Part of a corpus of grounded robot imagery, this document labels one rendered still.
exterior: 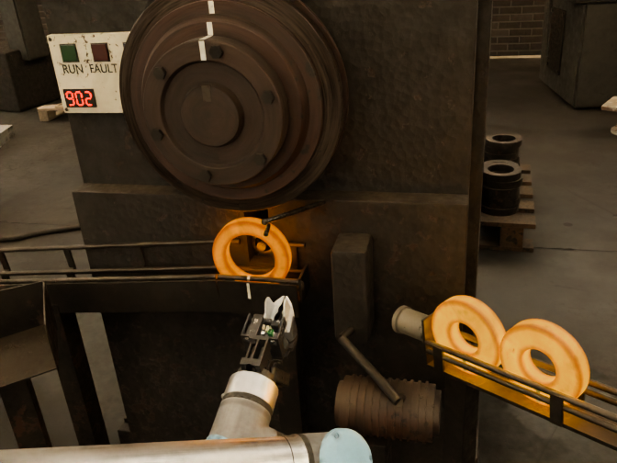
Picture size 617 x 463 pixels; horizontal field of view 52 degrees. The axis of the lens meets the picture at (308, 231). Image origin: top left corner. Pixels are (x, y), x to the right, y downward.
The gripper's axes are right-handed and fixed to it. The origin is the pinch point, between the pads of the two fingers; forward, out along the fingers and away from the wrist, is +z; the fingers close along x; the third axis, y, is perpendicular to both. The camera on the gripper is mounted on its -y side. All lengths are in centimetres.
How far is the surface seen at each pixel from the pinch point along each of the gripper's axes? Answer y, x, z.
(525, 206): -116, -59, 166
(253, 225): 3.2, 11.4, 18.8
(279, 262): -5.3, 6.2, 16.2
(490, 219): -111, -43, 150
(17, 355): -12, 61, -12
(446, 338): -6.3, -31.9, 0.1
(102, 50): 35, 47, 39
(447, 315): -1.2, -31.9, 1.7
